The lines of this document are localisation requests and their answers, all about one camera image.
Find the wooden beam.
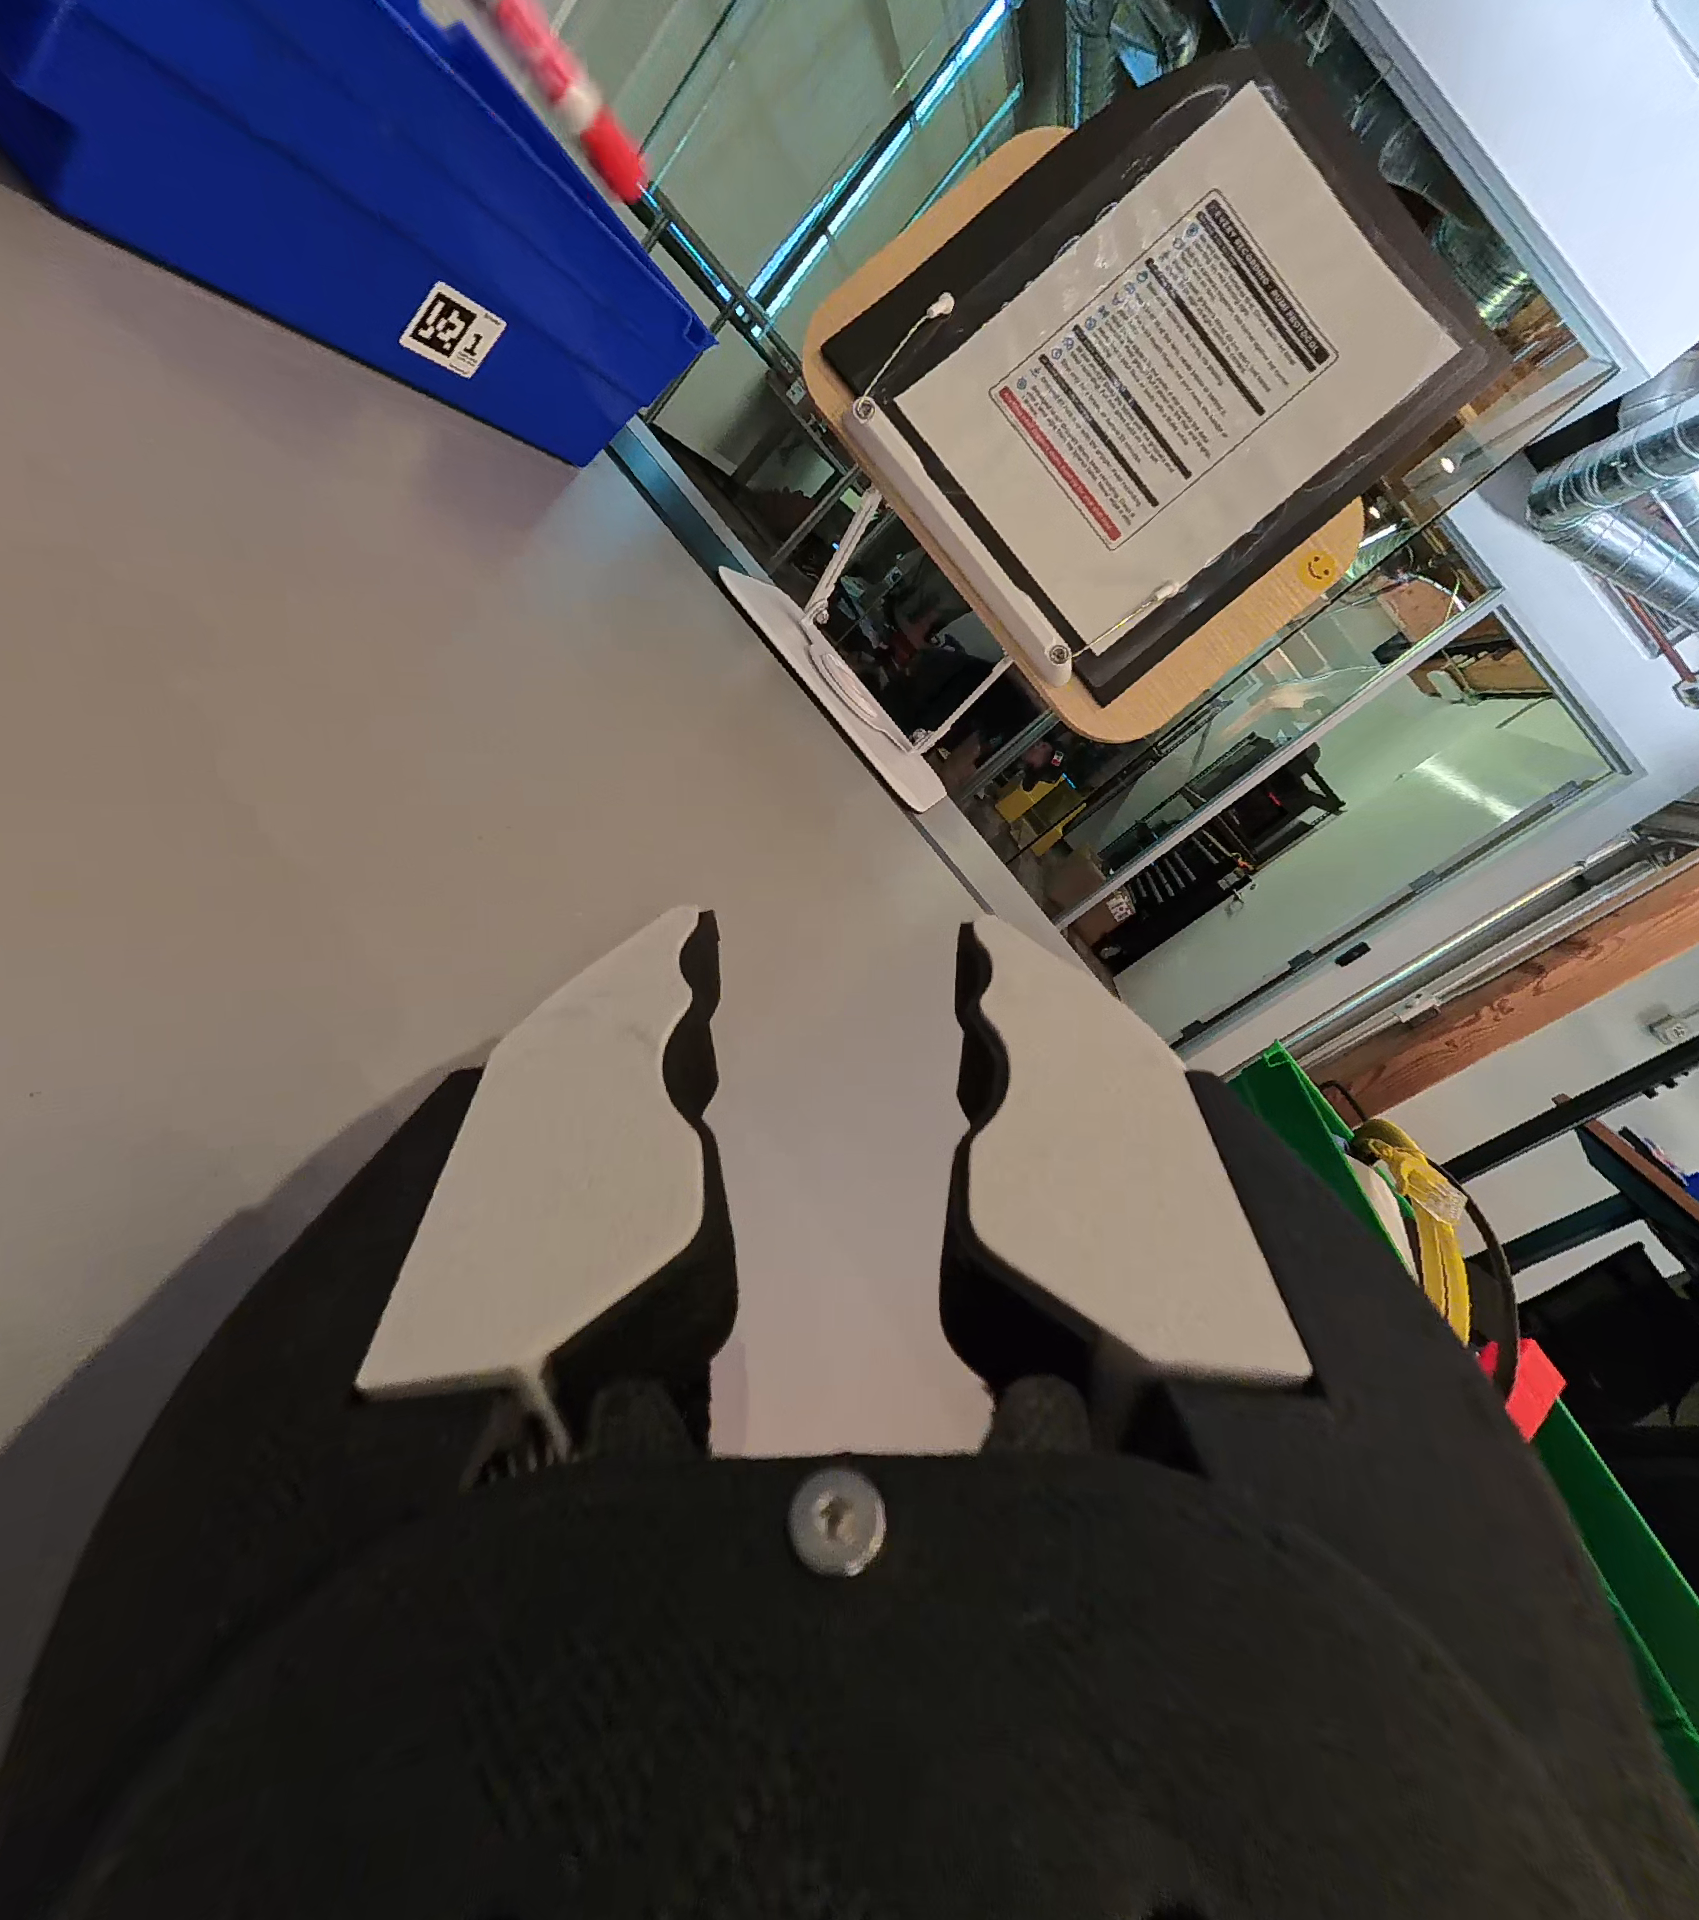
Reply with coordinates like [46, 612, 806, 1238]
[1299, 828, 1699, 1116]

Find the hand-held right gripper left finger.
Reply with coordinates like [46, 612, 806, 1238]
[352, 903, 750, 1457]

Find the spiral metal duct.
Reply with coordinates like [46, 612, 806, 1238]
[1521, 306, 1699, 725]

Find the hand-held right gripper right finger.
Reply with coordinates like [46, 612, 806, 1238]
[940, 912, 1319, 1390]

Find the red whiteboard marker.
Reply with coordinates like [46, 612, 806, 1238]
[478, 0, 654, 208]

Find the yellow cable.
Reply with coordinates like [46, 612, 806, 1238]
[1347, 1116, 1483, 1348]

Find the red block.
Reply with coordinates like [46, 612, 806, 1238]
[1475, 1331, 1571, 1439]

